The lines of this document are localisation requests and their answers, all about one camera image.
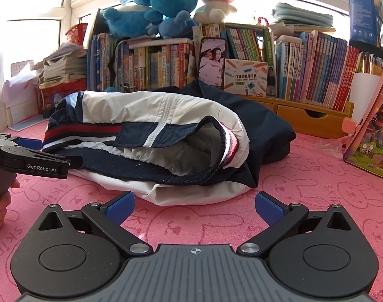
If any small red plastic basket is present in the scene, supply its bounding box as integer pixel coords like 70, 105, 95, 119
65, 23, 89, 45

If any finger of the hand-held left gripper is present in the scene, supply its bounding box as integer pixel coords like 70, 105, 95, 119
0, 134, 44, 151
0, 145, 83, 177

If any clear plastic bag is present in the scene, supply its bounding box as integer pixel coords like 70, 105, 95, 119
316, 138, 347, 158

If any blue product box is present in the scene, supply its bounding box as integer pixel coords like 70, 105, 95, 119
346, 0, 383, 46

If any stack of papers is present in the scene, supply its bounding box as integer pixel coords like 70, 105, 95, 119
37, 42, 88, 89

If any navy white jacket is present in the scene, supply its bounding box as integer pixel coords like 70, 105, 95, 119
42, 80, 296, 206

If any pink colourful toy box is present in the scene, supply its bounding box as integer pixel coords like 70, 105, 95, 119
342, 66, 383, 183

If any small blue rabbit plush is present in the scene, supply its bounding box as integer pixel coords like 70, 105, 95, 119
147, 10, 197, 40

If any grey flat board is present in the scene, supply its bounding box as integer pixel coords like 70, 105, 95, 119
83, 8, 108, 48

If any white box with pencil print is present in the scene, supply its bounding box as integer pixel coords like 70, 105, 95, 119
222, 58, 269, 97

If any black bag strap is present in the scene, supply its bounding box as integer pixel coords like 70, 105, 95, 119
107, 38, 138, 90

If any wooden desk organizer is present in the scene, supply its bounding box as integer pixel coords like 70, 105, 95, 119
223, 22, 356, 139

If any row of blue red books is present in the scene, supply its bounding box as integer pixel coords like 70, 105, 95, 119
275, 29, 361, 112

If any pink printed table cover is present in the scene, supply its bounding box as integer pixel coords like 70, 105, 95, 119
0, 123, 383, 302

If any large red plastic crate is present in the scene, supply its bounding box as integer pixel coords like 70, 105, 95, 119
37, 79, 88, 111

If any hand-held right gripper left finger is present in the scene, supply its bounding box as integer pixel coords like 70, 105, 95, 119
31, 191, 152, 257

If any light blue notebook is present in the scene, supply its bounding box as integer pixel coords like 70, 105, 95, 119
11, 115, 49, 133

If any row of green white books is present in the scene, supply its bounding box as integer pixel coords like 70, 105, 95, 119
193, 22, 278, 99

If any stack of light blue folders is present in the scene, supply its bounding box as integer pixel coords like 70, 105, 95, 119
272, 3, 336, 33

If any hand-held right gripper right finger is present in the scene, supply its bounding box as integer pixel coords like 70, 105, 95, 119
236, 191, 357, 257

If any white wire grid panel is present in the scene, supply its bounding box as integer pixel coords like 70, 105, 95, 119
11, 63, 34, 78

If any smartphone with photo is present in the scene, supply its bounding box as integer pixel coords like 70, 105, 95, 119
198, 37, 227, 90

